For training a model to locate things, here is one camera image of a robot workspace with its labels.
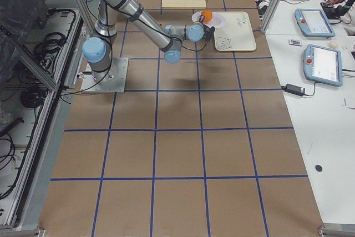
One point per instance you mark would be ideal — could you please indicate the cream bear tray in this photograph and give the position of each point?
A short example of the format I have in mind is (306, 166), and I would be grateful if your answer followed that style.
(233, 33)

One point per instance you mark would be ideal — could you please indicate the black power brick on table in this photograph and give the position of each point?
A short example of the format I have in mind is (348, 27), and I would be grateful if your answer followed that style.
(293, 89)

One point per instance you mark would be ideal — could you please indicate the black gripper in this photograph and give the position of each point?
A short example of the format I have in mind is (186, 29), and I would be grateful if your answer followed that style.
(204, 23)

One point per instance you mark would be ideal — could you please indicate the lower teach pendant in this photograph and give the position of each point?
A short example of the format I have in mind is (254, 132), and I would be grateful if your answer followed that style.
(324, 65)

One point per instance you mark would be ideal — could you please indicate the upper teach pendant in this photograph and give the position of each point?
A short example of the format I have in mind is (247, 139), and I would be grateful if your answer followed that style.
(313, 23)

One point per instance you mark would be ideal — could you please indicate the teach pendant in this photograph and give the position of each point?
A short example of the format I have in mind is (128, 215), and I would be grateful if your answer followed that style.
(324, 65)
(313, 23)

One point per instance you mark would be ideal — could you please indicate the white side table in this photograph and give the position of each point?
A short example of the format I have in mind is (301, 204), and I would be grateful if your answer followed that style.
(324, 118)

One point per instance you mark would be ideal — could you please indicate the orange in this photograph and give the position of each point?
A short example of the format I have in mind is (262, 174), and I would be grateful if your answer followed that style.
(206, 16)

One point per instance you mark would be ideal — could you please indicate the person at side table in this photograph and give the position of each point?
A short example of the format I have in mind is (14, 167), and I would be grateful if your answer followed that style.
(341, 11)

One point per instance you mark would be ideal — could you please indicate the white ridged plate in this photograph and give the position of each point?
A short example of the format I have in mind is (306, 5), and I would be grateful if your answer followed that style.
(216, 20)

